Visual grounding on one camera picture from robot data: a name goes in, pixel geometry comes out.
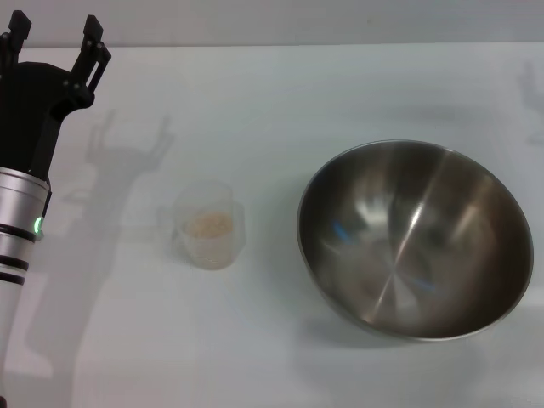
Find white rice grains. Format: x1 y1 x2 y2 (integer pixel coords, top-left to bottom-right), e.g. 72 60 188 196
182 211 235 241

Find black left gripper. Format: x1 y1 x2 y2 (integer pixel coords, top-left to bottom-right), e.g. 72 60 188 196
0 11 113 176

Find stainless steel mixing bowl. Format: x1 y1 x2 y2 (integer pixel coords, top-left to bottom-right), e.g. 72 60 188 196
296 139 535 343

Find clear plastic measuring cup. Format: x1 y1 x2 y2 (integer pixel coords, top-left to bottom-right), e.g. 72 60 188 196
157 180 248 270

